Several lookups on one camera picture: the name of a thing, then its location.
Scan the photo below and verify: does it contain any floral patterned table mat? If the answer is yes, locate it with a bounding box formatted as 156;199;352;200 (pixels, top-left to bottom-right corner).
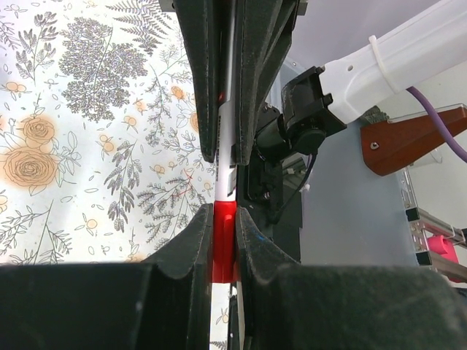
1;1;233;349

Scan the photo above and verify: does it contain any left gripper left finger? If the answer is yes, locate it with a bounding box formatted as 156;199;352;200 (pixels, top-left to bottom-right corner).
1;204;213;349

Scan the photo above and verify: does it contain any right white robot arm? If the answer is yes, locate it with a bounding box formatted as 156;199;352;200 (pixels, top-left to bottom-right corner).
170;1;466;216

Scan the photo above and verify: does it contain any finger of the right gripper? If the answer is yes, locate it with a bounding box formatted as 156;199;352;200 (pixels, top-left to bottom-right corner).
233;0;306;164
172;0;222;163

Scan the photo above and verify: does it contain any aluminium frame rail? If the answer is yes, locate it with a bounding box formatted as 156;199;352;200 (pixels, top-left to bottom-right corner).
401;168;466;283

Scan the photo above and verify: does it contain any white red-capped marker pen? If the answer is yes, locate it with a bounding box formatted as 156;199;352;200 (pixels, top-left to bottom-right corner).
215;1;236;202

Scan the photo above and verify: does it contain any brown wooden bracket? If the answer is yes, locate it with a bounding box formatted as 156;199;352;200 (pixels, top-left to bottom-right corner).
360;106;445;176

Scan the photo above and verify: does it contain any red marker cap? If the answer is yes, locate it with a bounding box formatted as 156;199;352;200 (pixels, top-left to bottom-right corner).
212;201;237;284

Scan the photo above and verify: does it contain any pink object in background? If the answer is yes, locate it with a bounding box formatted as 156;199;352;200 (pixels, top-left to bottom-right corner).
427;236;459;263

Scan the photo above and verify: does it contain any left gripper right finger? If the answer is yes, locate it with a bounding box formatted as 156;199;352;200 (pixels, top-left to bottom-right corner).
236;208;466;349

